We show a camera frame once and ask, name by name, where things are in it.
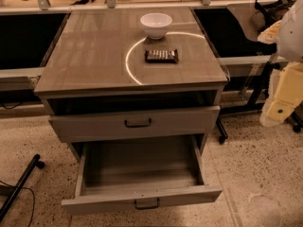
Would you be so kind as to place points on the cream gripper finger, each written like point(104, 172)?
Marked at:
point(285, 94)

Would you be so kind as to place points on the rxbar chocolate bar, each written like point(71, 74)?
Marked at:
point(169, 56)

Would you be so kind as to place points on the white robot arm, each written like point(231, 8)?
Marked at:
point(287, 33)

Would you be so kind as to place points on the grey middle drawer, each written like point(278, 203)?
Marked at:
point(135, 124)

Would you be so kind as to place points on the grey drawer cabinet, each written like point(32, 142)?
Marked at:
point(98, 66)

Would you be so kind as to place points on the open grey bottom drawer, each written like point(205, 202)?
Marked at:
point(140, 174)

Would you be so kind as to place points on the side table with tray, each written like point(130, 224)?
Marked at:
point(251, 22)

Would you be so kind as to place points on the black caster leg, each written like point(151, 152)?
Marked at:
point(223, 134)

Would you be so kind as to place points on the black headset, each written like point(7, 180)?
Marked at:
point(273, 12)

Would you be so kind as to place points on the white ceramic bowl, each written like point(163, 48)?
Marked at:
point(155, 25)

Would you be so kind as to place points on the black stand leg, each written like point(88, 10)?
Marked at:
point(9, 193)

